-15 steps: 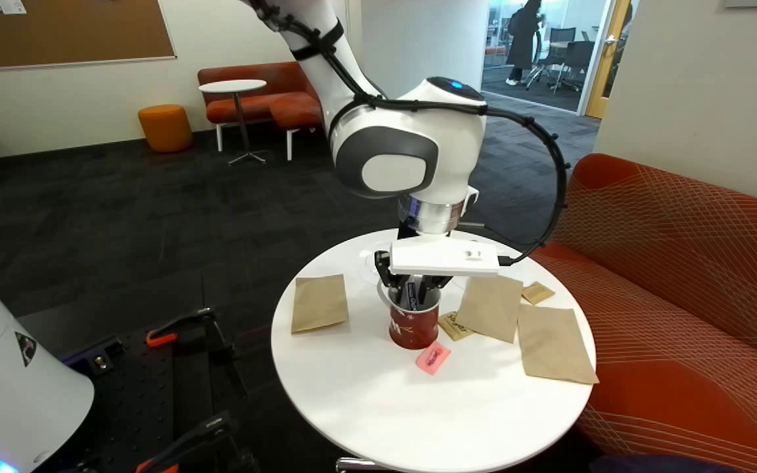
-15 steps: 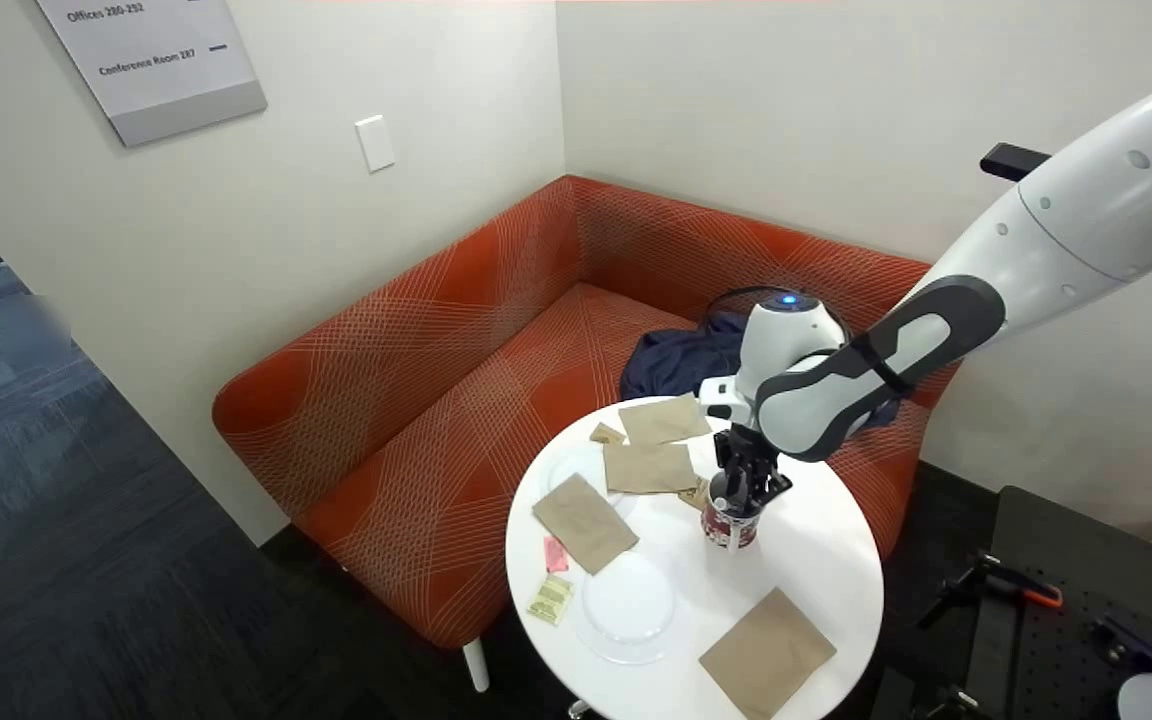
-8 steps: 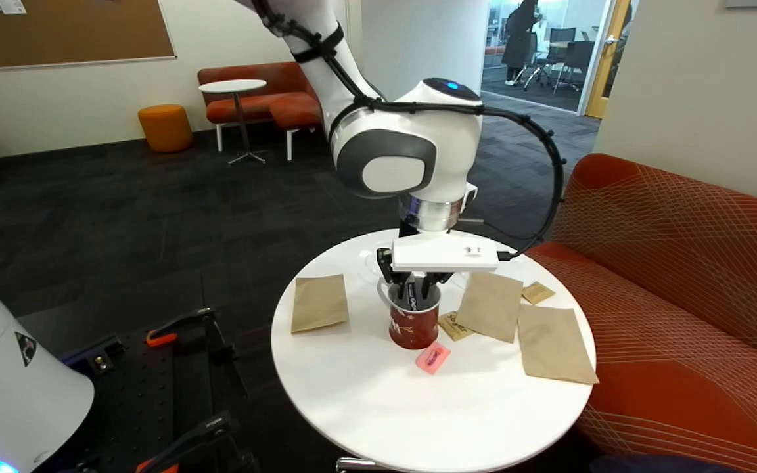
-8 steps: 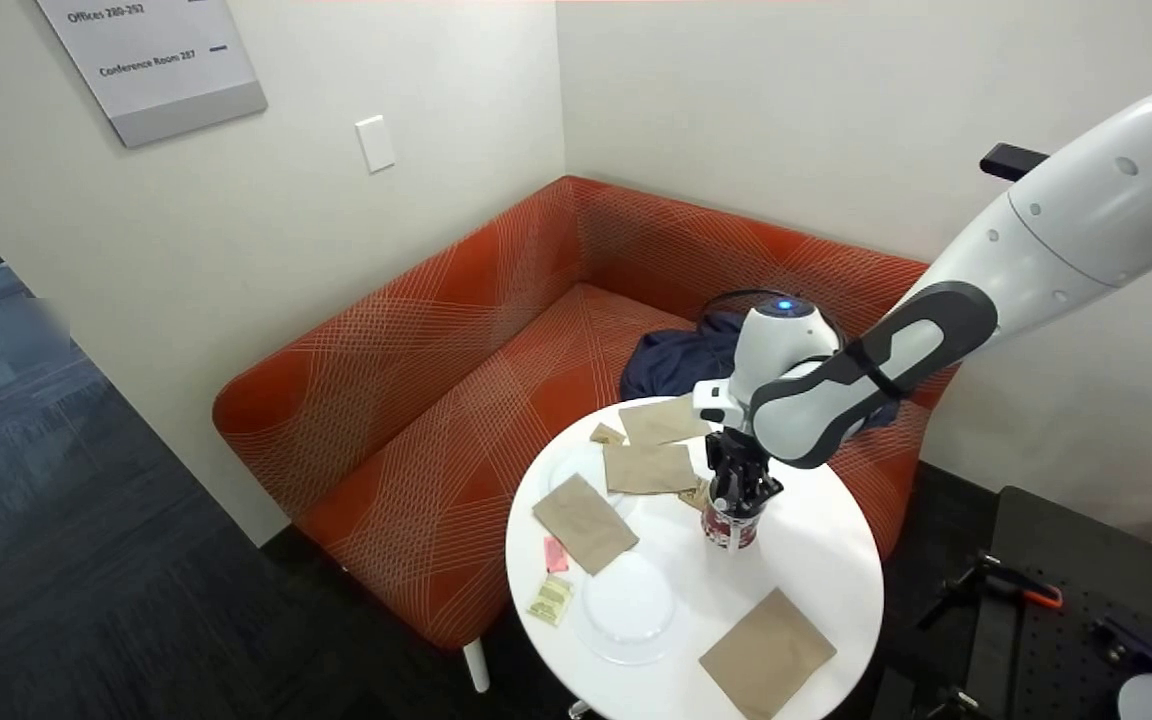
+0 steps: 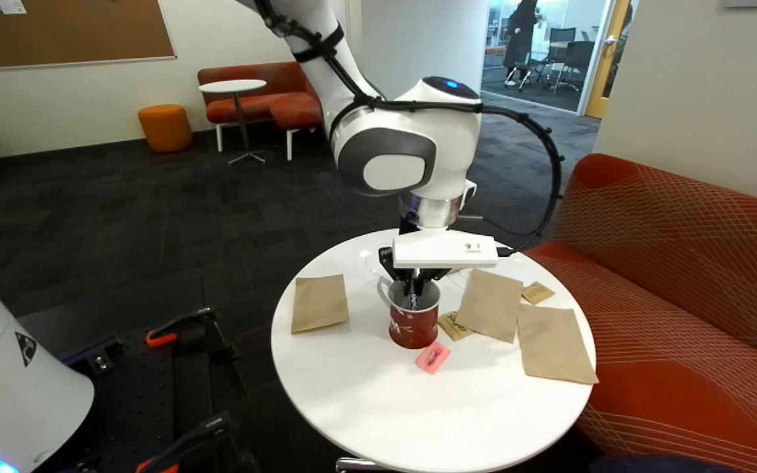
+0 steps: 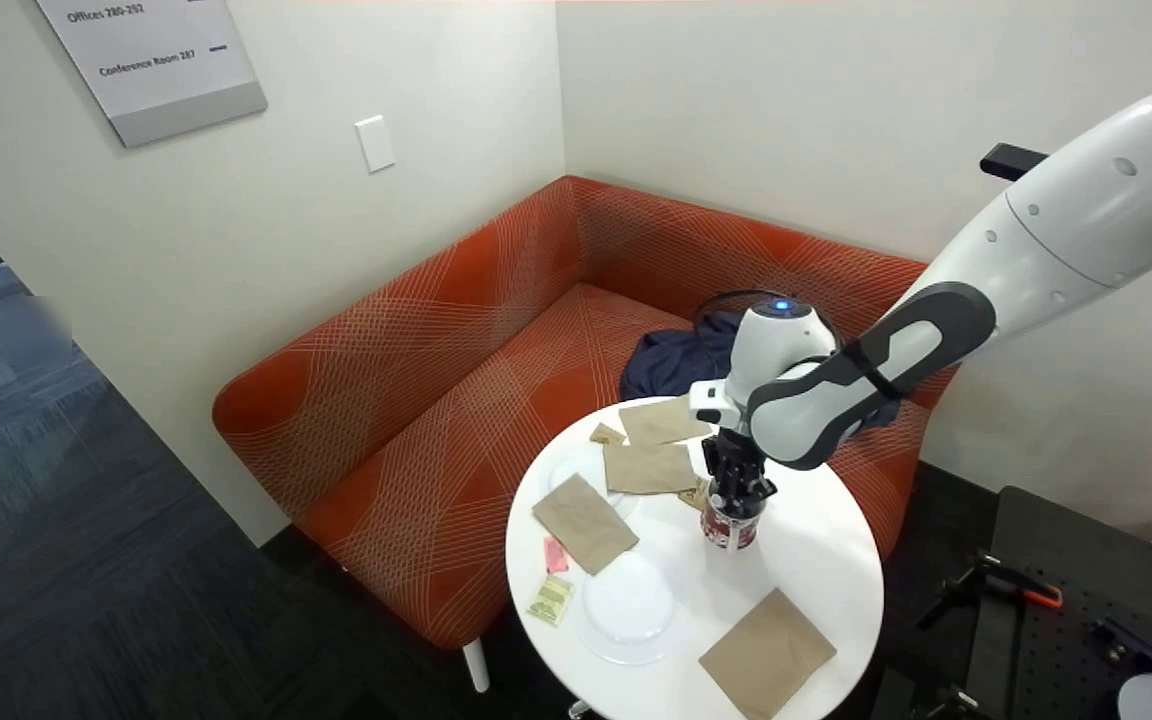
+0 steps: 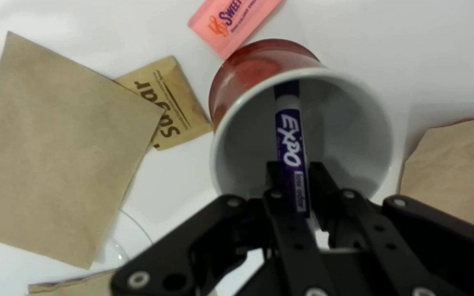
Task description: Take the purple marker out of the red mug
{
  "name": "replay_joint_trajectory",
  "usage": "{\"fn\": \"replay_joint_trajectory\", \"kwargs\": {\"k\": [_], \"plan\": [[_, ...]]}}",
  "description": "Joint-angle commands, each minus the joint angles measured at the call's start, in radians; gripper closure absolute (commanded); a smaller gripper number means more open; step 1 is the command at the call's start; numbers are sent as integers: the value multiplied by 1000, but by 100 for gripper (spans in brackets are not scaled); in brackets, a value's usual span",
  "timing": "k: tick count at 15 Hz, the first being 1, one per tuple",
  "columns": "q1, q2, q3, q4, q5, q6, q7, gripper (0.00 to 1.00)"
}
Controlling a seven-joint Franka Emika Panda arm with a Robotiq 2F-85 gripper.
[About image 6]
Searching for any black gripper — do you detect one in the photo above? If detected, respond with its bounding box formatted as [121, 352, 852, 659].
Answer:
[698, 424, 781, 530]

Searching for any red mug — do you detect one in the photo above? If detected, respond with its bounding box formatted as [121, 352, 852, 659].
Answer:
[696, 498, 766, 556]

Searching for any white round table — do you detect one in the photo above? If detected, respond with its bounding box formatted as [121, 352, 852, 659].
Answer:
[502, 394, 889, 720]

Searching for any white round plastic lid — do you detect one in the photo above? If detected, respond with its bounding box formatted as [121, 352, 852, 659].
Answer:
[581, 548, 679, 653]

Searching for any dark blue cloth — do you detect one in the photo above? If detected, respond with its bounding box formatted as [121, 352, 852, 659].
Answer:
[615, 311, 909, 431]

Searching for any yellow green packet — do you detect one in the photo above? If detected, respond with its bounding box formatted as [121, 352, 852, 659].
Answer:
[525, 573, 575, 630]

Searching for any black orange clamp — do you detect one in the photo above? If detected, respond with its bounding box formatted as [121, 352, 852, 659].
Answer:
[917, 552, 1067, 633]

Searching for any white sofa leg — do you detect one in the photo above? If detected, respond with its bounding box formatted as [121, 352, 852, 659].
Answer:
[457, 637, 494, 696]

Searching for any orange corner sofa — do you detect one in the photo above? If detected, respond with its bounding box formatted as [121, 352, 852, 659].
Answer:
[207, 173, 969, 658]

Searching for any black robot cart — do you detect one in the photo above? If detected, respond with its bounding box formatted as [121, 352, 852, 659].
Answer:
[969, 485, 1152, 720]

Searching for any grey wall sign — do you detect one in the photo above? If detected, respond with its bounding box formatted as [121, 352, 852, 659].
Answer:
[27, 0, 273, 151]

